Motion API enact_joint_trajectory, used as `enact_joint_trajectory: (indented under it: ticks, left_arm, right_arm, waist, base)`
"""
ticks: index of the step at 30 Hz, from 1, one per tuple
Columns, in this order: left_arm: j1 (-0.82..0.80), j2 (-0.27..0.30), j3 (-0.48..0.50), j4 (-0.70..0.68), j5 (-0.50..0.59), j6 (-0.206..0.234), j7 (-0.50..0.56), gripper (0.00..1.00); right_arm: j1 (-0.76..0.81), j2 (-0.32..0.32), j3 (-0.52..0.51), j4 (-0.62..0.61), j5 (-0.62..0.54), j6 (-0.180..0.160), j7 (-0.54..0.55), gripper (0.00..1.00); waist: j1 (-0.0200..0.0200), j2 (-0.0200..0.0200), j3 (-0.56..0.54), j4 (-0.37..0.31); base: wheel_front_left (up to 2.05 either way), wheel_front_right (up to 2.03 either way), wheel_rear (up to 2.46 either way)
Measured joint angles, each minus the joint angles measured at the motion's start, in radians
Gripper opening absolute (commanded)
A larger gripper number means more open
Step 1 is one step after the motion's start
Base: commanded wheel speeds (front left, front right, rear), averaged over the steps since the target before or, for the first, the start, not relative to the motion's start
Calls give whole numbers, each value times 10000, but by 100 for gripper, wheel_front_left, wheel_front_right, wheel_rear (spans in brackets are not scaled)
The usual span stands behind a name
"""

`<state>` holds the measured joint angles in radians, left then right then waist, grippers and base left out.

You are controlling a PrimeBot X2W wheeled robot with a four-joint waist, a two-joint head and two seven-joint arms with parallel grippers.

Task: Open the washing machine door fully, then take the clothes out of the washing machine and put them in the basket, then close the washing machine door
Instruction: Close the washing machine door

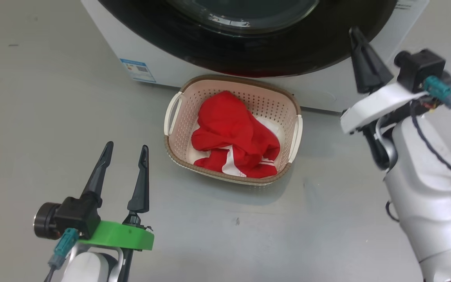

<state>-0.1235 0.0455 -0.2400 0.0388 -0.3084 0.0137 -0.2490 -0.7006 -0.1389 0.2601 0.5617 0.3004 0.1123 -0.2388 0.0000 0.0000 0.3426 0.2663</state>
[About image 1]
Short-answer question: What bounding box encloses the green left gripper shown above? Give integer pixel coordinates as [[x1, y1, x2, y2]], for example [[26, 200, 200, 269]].
[[79, 141, 155, 251]]

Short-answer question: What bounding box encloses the blue energy label sticker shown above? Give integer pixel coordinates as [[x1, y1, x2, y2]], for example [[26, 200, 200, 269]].
[[120, 59, 157, 83]]

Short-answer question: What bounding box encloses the teal plug right camera cable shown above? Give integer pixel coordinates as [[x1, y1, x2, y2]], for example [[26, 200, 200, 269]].
[[423, 76, 451, 120]]

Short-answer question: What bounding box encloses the red and white garment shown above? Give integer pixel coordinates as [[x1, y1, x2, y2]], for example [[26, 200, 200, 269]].
[[191, 91, 281, 179]]

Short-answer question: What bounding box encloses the cream perforated laundry basket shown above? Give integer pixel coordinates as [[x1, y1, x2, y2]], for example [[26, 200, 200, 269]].
[[164, 74, 303, 186]]

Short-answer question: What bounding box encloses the teal plug camera cable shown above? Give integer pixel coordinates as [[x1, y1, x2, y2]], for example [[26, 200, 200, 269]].
[[43, 228, 79, 282], [423, 76, 451, 120]]

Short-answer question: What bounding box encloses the white front-load washing machine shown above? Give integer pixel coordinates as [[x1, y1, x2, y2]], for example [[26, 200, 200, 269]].
[[81, 0, 429, 114]]

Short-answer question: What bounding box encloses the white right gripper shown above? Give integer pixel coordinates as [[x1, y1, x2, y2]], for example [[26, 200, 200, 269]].
[[340, 27, 428, 135]]

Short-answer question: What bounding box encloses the grey washing machine door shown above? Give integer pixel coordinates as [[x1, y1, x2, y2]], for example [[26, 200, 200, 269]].
[[98, 0, 398, 78]]

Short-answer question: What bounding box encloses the teal plug left camera cable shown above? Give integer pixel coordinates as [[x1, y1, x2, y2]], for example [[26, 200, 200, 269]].
[[43, 228, 79, 282]]

